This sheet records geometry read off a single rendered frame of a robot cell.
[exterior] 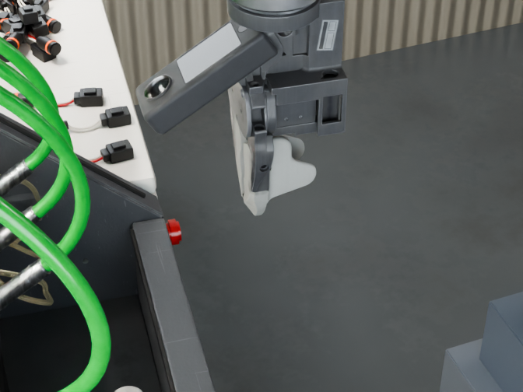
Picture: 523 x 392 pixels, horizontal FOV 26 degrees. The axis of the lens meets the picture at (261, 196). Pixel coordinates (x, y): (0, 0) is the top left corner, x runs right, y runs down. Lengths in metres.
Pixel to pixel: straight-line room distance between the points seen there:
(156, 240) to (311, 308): 1.29
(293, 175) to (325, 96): 0.09
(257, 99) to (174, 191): 2.06
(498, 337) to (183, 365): 0.39
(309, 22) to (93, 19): 0.88
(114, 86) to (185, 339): 0.46
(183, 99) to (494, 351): 0.64
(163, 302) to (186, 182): 1.70
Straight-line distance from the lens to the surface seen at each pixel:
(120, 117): 1.47
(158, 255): 1.32
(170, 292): 1.27
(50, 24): 1.67
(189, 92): 0.86
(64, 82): 1.57
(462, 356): 1.43
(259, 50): 0.86
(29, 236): 0.77
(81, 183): 1.02
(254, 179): 0.91
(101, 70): 1.59
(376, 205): 2.89
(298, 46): 0.88
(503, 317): 1.34
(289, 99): 0.88
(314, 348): 2.51
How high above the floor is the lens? 1.83
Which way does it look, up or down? 39 degrees down
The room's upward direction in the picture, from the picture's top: straight up
